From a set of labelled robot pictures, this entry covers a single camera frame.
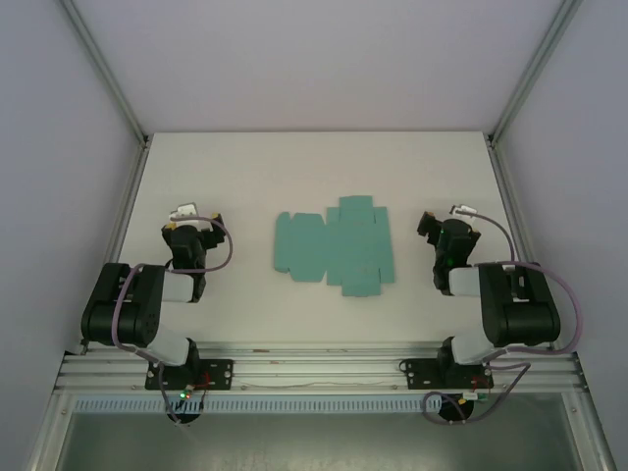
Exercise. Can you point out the teal cardboard box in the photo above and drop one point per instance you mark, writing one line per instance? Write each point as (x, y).
(314, 250)

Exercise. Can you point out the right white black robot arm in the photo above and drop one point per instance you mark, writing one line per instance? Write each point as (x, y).
(520, 319)

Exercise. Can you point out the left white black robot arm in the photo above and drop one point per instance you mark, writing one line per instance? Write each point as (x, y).
(122, 314)

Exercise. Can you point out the grey metal sheet panel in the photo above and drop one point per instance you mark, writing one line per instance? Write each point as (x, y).
(314, 441)

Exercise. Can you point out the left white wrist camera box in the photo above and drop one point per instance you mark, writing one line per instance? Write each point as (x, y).
(186, 211)

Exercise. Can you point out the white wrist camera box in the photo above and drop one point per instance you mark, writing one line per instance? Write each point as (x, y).
(186, 211)
(463, 211)

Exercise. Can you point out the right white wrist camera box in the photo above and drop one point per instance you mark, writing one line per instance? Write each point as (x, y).
(463, 211)

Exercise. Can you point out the aluminium table side rail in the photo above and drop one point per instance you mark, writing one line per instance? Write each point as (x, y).
(120, 235)
(515, 211)

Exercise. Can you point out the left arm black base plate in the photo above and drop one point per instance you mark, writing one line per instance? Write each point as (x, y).
(221, 375)

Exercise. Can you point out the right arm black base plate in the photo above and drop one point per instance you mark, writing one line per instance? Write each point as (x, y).
(417, 375)

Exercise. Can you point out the aluminium frame post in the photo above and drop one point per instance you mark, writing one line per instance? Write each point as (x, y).
(105, 73)
(535, 73)

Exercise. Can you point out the aluminium mounting rail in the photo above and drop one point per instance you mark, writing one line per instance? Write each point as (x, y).
(314, 365)

